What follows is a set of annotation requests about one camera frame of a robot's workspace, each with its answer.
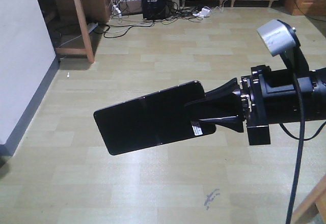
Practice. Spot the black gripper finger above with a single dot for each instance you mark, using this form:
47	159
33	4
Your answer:
229	90
232	122

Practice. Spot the black smartphone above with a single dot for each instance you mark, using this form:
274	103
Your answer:
151	120

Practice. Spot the white power strip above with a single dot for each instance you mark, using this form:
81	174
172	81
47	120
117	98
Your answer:
205	12

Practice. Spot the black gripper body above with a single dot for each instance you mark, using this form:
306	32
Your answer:
273	99

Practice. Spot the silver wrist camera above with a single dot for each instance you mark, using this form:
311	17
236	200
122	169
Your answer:
278	36

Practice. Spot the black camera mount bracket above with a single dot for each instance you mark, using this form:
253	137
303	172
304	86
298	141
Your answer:
292	56

